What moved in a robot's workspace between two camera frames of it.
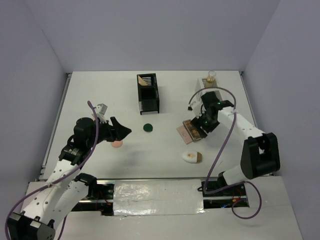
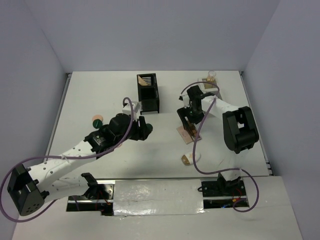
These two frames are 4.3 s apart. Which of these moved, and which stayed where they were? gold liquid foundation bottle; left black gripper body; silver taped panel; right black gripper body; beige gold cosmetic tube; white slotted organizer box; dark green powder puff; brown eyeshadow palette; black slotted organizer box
Moved: left black gripper body; right black gripper body
Stayed: white slotted organizer box; gold liquid foundation bottle; dark green powder puff; beige gold cosmetic tube; silver taped panel; brown eyeshadow palette; black slotted organizer box
